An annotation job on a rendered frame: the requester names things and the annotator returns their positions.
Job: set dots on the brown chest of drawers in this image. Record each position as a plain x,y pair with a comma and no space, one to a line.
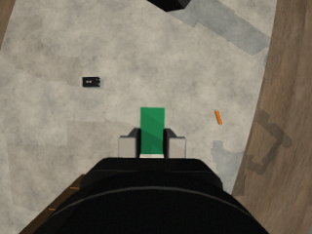
47,209

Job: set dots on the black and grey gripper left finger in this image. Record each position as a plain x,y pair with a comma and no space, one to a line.
130,146

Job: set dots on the brown wooden drawer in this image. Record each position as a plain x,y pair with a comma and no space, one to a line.
37,223
77,183
68,193

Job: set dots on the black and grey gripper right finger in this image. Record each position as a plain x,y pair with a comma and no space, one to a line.
174,146

